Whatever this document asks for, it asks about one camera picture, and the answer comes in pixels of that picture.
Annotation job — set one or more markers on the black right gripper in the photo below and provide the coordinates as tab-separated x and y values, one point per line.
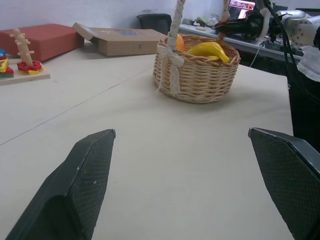
253	26

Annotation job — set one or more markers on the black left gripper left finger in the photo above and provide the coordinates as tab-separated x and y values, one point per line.
75	190

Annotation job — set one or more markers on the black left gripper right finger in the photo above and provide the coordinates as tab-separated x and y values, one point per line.
290	180

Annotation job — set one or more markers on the laptop screen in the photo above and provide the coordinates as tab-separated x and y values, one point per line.
242	8

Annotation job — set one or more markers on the yellow banana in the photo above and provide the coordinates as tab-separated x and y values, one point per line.
208	49

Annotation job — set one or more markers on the orange fruit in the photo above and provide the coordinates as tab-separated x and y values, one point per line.
180	43

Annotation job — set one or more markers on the black bin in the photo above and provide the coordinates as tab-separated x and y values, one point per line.
155	22

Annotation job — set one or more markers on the white cloth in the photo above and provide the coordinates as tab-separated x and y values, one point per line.
310	62

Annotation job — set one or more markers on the brown cardboard box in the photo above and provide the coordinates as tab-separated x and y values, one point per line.
122	41

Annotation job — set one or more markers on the yellow toy shape piece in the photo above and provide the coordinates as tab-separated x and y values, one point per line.
35	72

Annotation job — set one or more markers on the red toy shape piece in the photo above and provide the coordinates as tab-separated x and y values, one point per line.
28	66

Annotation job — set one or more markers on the stacked colourful toy shapes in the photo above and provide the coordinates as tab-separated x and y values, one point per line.
4	66

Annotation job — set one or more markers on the wooden peg toy board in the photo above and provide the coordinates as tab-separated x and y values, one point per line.
23	53

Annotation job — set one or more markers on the red flat box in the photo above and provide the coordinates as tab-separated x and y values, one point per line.
50	41

